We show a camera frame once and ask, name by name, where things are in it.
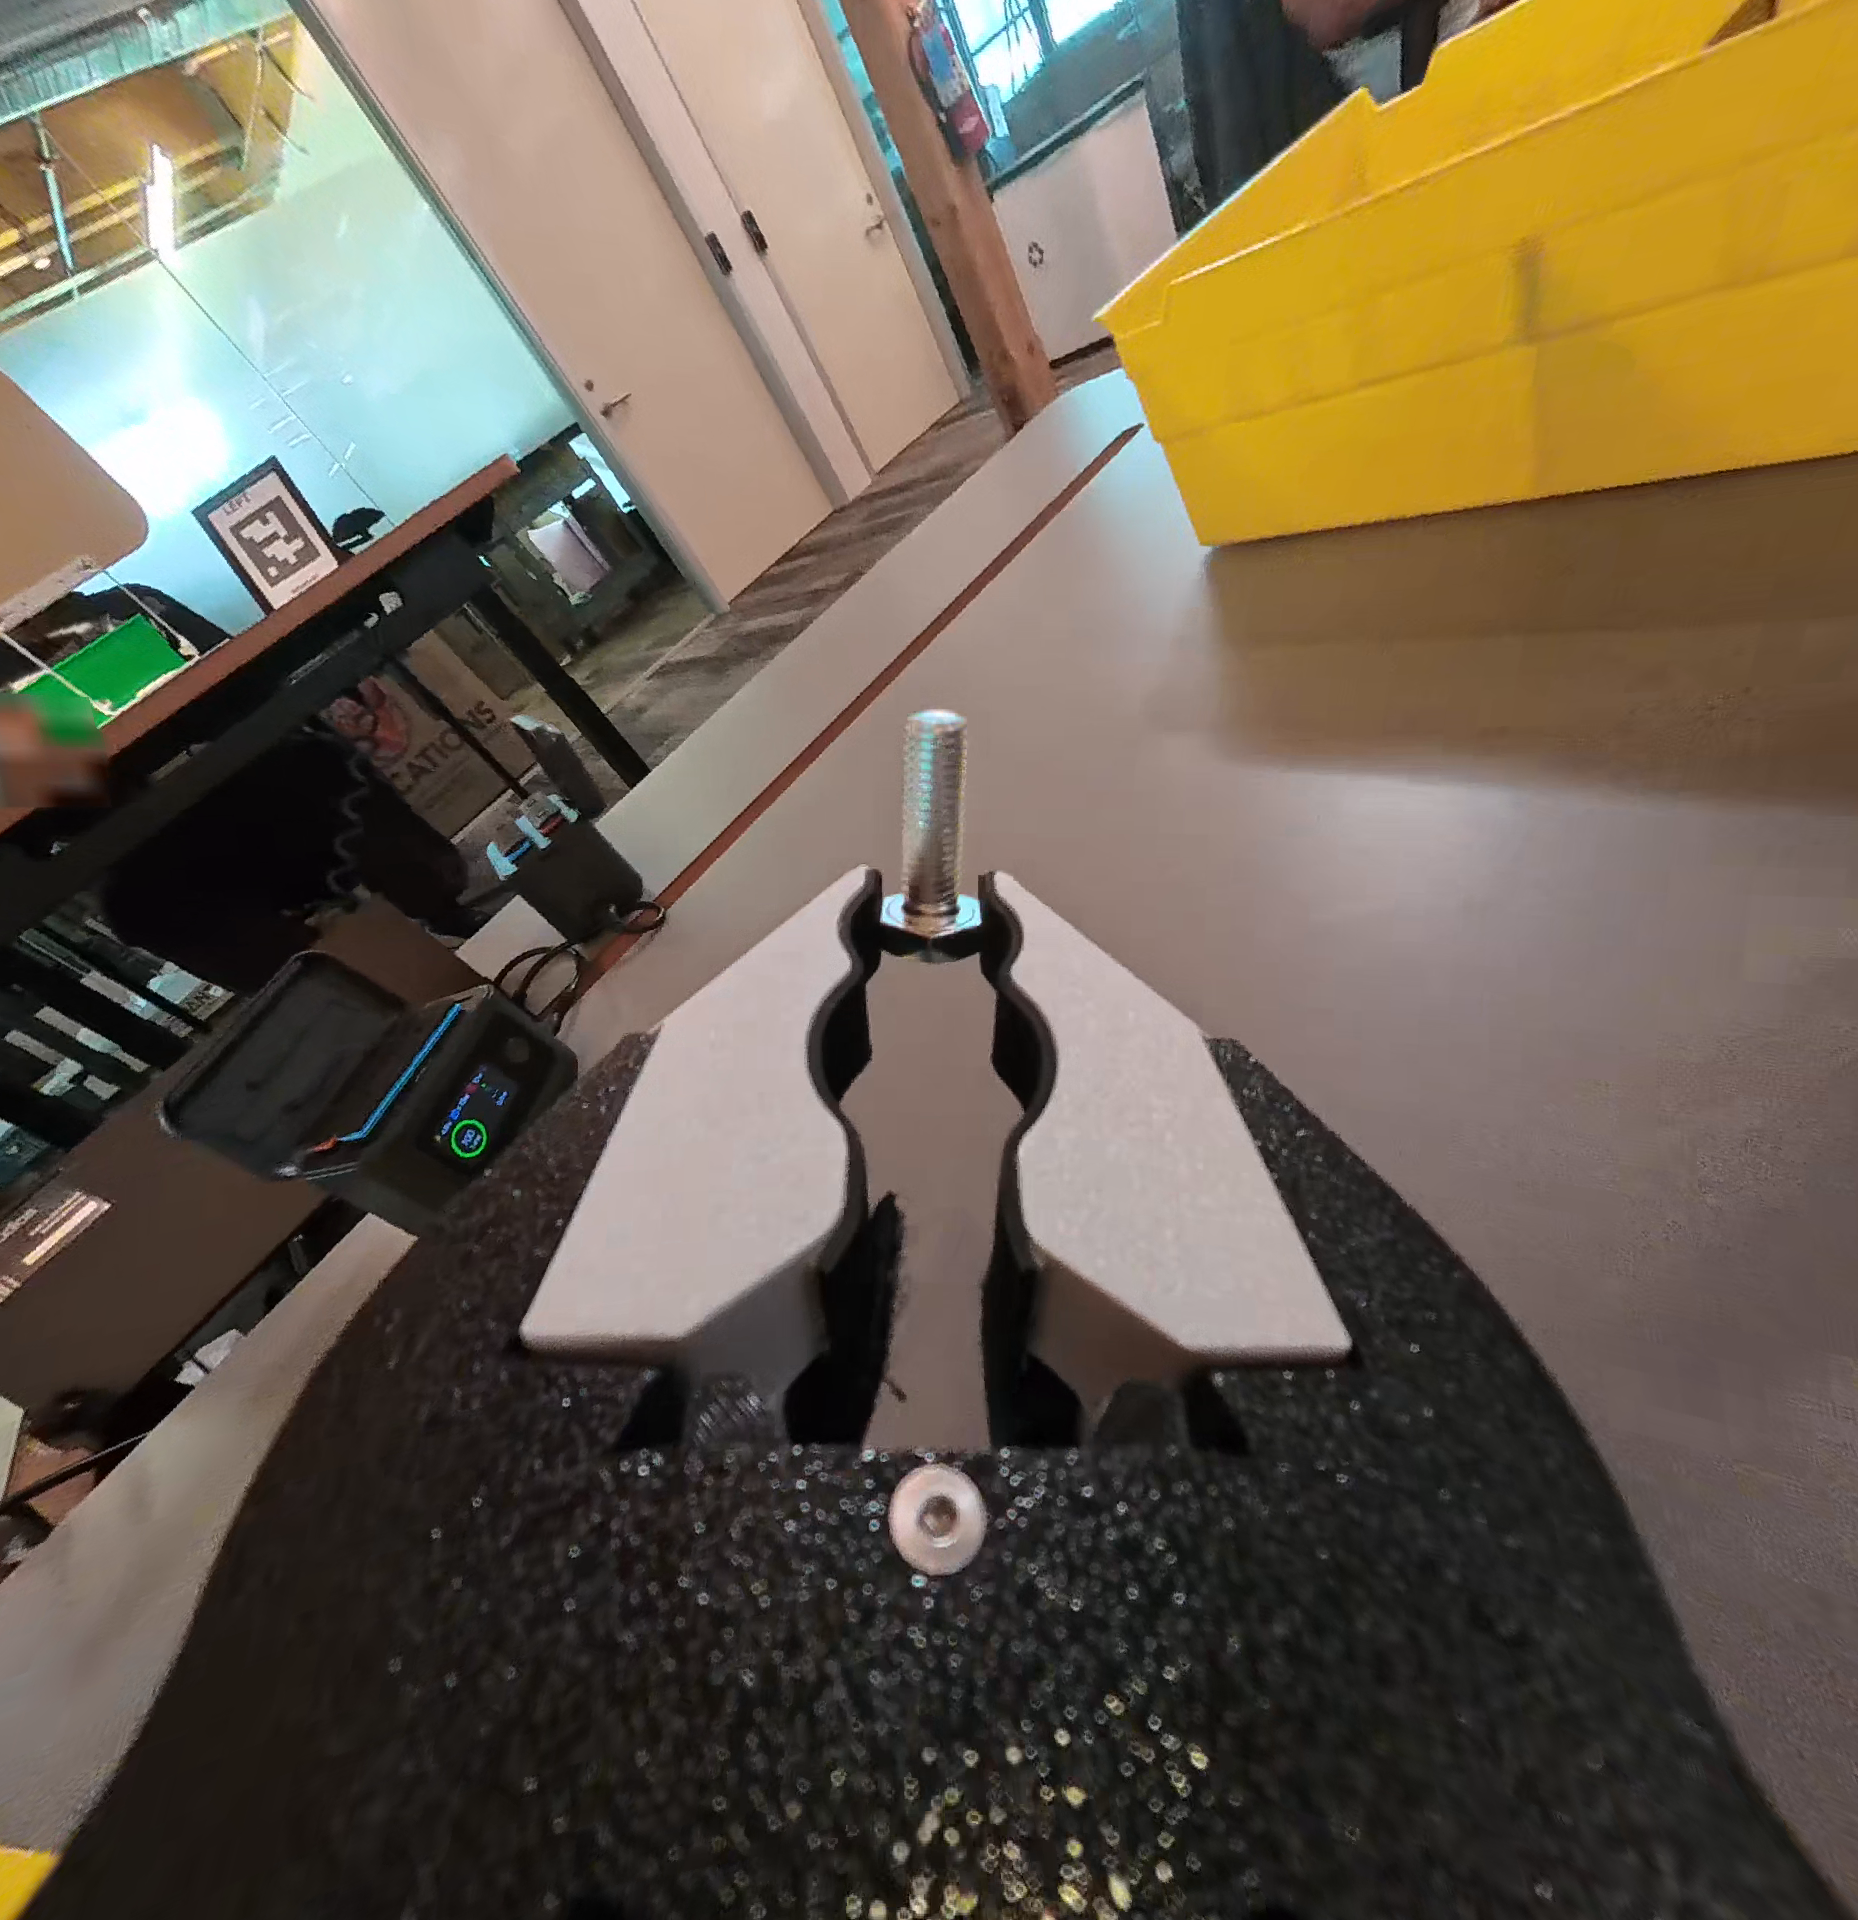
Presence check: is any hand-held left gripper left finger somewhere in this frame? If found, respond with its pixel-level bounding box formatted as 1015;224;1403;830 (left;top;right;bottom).
519;865;889;1404

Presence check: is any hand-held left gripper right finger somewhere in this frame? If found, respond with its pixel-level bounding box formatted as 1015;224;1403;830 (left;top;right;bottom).
978;866;1355;1419

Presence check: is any silver threaded bolt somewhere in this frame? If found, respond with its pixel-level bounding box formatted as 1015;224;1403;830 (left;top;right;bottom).
877;707;1000;961

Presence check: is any black charger box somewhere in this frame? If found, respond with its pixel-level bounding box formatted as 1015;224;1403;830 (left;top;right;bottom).
486;793;648;944

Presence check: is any black charging case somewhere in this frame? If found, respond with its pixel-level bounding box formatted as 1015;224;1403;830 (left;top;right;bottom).
161;949;583;1233

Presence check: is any printed cardboard box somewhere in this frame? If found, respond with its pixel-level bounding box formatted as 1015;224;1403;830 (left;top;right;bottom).
363;659;575;842

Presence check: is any black utility cart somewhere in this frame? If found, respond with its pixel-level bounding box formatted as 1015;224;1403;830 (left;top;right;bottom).
486;427;713;655

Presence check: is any black labelled box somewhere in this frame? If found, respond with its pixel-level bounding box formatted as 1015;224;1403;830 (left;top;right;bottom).
0;1177;116;1329

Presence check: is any printed marker sign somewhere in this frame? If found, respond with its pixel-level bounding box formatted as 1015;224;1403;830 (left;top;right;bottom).
196;457;343;609

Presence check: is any yellow plastic bin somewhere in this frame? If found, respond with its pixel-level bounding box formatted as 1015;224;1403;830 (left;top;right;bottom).
1096;0;1858;439
1162;247;1858;548

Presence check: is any beige rounded board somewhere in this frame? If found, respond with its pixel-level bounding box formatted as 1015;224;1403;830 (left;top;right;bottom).
0;355;150;655

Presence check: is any white door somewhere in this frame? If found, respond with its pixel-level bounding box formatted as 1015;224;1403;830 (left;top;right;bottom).
676;0;974;473
306;0;856;609

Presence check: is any white recycling bin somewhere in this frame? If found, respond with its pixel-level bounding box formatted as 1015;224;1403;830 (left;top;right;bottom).
994;98;1184;363

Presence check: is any red fire extinguisher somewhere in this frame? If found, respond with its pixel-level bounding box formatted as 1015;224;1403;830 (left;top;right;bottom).
907;0;994;160

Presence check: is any black cable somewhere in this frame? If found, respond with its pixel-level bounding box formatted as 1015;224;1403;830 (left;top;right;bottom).
494;897;673;1039

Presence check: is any wooden post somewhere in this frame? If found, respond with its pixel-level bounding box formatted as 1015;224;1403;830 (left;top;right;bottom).
843;0;1058;438

